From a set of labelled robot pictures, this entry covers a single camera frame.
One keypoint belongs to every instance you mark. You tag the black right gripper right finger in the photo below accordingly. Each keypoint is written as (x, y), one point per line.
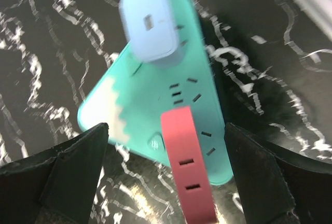
(277, 185)

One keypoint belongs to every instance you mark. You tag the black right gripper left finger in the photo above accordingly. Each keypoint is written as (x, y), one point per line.
(57, 185)

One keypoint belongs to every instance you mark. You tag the pink plug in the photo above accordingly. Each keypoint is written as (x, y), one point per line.
(187, 165)

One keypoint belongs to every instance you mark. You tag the teal triangular power strip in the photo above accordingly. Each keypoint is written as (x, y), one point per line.
(131, 97)

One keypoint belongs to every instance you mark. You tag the light blue plug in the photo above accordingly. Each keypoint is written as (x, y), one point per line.
(150, 28)

